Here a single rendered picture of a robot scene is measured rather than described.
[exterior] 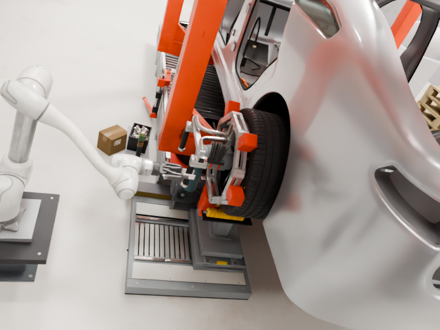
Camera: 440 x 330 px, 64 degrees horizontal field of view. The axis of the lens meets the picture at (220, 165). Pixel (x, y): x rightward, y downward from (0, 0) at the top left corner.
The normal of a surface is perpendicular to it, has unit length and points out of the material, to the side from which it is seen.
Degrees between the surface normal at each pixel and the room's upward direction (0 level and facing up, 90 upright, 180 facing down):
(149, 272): 0
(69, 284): 0
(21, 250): 0
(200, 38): 90
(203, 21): 90
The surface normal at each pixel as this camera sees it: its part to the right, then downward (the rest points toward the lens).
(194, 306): 0.31, -0.77
